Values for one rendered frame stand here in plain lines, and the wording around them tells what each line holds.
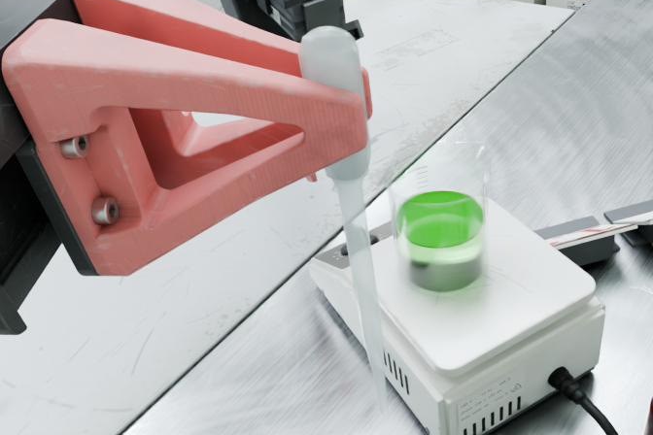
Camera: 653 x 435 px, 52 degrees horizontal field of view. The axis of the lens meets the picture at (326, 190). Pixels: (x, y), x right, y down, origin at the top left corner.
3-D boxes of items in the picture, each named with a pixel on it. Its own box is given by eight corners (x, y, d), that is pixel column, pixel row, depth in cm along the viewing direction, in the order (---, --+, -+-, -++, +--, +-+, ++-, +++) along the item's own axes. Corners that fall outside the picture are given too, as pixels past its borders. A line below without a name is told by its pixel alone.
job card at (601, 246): (495, 244, 58) (495, 207, 55) (592, 217, 59) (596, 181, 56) (526, 292, 53) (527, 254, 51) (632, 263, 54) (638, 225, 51)
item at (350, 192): (367, 422, 25) (297, 45, 15) (369, 400, 26) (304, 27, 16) (399, 423, 25) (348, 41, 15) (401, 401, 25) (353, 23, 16)
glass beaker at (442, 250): (431, 321, 42) (422, 218, 36) (377, 264, 46) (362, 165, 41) (520, 273, 44) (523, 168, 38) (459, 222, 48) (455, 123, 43)
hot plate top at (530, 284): (345, 266, 47) (343, 256, 47) (482, 199, 51) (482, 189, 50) (444, 385, 38) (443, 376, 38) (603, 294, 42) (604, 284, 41)
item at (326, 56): (326, 178, 19) (298, 27, 16) (372, 177, 18) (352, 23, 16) (322, 193, 18) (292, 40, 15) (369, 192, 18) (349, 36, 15)
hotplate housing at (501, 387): (309, 284, 58) (292, 213, 53) (435, 222, 61) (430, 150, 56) (467, 496, 41) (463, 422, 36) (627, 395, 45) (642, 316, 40)
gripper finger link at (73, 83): (368, -84, 18) (56, -49, 20) (332, 33, 13) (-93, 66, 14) (391, 127, 22) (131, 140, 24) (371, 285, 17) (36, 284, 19)
